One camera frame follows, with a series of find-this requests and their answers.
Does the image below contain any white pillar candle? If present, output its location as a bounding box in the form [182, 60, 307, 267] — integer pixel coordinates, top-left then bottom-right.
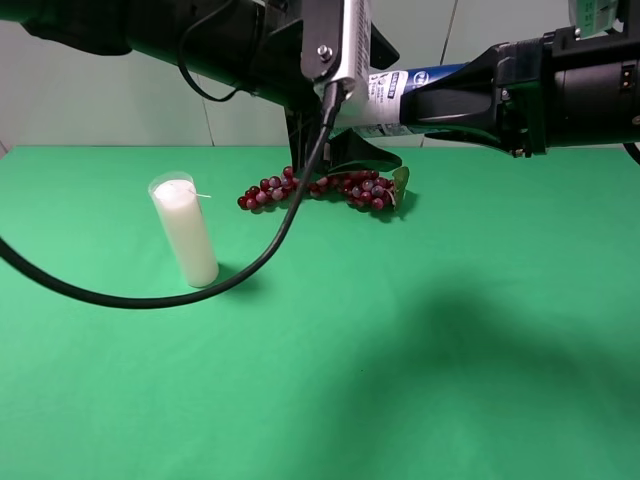
[148, 172, 219, 288]

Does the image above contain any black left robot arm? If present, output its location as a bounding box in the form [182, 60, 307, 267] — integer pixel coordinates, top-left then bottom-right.
[1, 1, 400, 172]

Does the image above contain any red artificial grape bunch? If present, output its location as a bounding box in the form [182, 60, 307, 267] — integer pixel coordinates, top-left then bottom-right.
[237, 166, 410, 211]

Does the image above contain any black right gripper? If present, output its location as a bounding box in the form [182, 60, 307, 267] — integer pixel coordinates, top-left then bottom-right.
[401, 32, 553, 158]

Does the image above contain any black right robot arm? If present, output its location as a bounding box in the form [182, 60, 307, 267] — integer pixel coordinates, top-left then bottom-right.
[400, 1, 639, 159]

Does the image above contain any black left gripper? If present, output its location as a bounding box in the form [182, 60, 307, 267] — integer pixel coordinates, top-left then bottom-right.
[251, 1, 403, 179]

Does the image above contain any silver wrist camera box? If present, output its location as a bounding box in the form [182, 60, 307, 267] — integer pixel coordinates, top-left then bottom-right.
[299, 0, 374, 124]

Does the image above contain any blue and white bottle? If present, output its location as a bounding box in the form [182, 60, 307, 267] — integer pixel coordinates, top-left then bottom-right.
[331, 63, 465, 139]

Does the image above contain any black camera cable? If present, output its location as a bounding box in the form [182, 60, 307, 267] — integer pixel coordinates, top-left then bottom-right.
[0, 82, 346, 311]

